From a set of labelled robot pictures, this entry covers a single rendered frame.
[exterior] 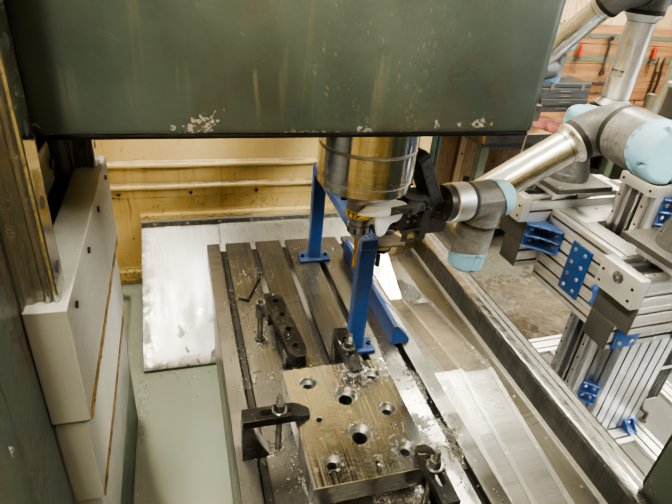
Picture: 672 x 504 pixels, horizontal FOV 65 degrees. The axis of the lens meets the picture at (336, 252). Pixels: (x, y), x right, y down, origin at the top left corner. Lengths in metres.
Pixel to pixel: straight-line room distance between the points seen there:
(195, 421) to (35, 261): 1.00
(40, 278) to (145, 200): 1.32
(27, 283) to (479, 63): 0.60
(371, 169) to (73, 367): 0.47
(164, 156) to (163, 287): 0.44
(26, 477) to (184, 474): 0.81
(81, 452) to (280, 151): 1.34
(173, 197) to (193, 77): 1.32
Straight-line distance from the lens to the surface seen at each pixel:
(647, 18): 1.96
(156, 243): 1.95
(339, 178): 0.81
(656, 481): 1.40
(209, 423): 1.56
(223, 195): 1.96
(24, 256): 0.65
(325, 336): 1.39
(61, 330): 0.68
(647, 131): 1.17
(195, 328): 1.77
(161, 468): 1.49
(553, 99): 4.05
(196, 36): 0.64
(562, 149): 1.24
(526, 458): 1.50
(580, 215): 1.94
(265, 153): 1.91
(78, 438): 0.81
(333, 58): 0.67
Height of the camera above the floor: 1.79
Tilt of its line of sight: 31 degrees down
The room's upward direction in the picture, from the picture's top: 6 degrees clockwise
